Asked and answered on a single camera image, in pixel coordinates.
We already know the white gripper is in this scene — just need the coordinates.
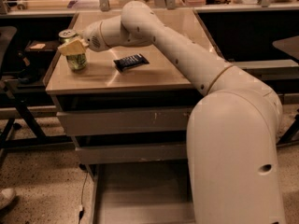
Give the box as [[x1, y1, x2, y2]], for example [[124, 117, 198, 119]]
[[58, 21, 107, 56]]

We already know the green soda can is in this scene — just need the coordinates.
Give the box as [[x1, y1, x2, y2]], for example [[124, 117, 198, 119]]
[[59, 29, 87, 72]]

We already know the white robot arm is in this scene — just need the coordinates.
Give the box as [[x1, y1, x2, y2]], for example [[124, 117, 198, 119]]
[[59, 1, 286, 224]]

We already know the grey drawer cabinet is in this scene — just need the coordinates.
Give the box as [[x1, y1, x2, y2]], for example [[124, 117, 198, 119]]
[[42, 8, 235, 181]]

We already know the grey top drawer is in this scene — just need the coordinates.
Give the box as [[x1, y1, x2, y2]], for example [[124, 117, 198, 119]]
[[57, 106, 192, 136]]

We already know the grey middle drawer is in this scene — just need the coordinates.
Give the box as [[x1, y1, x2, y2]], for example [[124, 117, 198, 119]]
[[76, 142, 187, 164]]

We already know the grey open bottom drawer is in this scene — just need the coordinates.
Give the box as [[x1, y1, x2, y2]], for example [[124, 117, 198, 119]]
[[89, 161, 195, 224]]

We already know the dark box on shelf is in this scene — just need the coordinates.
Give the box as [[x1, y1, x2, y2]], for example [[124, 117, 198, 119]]
[[24, 40, 59, 68]]

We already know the dark blue snack bar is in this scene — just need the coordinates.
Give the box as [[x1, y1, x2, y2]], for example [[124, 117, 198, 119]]
[[114, 54, 149, 72]]

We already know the black office chair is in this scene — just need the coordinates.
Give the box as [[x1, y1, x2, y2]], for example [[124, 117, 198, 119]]
[[0, 25, 48, 170]]

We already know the white shoe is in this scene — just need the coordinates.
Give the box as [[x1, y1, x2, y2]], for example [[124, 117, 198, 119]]
[[0, 188, 16, 210]]

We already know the black wheeled stand leg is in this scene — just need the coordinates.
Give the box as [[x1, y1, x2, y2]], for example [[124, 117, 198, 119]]
[[277, 114, 299, 147]]

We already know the black floor cable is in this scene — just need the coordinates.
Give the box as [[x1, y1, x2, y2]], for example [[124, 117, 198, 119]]
[[78, 171, 90, 224]]

